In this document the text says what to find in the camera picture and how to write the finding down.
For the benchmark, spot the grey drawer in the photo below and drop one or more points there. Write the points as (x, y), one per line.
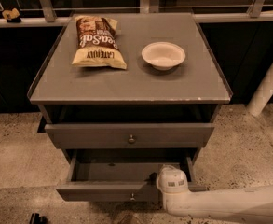
(124, 135)
(122, 175)

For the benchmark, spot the grey drawer cabinet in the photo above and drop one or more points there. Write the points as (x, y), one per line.
(191, 92)

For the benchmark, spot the grey top drawer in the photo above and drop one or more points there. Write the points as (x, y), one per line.
(124, 135)

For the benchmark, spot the yellow object on ledge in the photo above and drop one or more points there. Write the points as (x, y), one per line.
(11, 15)

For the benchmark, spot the metal railing frame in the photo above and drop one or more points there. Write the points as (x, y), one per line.
(35, 13)

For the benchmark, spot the black object on floor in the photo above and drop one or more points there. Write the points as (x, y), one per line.
(37, 219)

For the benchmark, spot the sea salt chips bag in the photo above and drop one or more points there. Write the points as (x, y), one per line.
(96, 43)

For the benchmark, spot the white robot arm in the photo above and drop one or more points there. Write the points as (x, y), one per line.
(248, 205)

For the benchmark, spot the white diagonal pole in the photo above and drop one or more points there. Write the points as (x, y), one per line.
(262, 94)

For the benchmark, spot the white paper bowl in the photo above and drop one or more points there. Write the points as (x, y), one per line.
(163, 56)

